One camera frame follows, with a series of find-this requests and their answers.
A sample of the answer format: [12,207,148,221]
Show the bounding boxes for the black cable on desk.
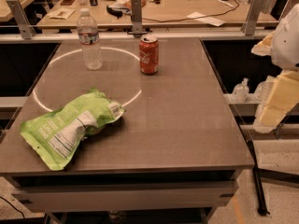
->
[142,0,241,23]

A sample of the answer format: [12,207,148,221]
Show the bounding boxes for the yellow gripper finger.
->
[251,32,275,56]
[253,70,299,133]

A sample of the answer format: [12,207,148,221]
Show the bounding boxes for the brown wallet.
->
[61,0,75,6]

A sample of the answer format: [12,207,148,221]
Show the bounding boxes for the black sunglasses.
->
[107,6,131,18]

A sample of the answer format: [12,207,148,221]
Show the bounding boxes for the white card packet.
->
[49,7,75,20]

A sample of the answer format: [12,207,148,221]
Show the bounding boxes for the white table drawer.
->
[13,181,238,213]

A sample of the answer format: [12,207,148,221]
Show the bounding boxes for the clear sanitizer bottle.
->
[231,77,249,103]
[254,76,275,101]

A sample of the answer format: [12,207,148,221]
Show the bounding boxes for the red cola can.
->
[139,34,159,75]

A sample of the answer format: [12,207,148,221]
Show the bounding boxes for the metal bracket post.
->
[129,0,145,38]
[241,0,263,35]
[7,0,36,39]

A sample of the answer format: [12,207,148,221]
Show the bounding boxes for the clear sanitizer bottle left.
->
[231,77,249,103]

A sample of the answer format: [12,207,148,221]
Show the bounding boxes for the green snack bag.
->
[20,89,124,171]

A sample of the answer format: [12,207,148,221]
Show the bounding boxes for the right metal bracket post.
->
[241,0,263,35]

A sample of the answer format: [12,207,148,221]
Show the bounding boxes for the clear sanitizer bottle right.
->
[254,76,275,101]

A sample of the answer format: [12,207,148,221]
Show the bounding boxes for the left metal bracket post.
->
[7,0,36,39]

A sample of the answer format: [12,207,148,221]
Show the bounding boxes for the black pole on floor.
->
[247,140,270,217]

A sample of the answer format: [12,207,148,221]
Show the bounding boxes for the white paper sheet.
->
[188,12,224,27]

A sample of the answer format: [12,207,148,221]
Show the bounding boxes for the middle metal bracket post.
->
[129,0,145,38]

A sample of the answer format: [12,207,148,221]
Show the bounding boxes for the clear plastic water bottle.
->
[77,8,103,70]

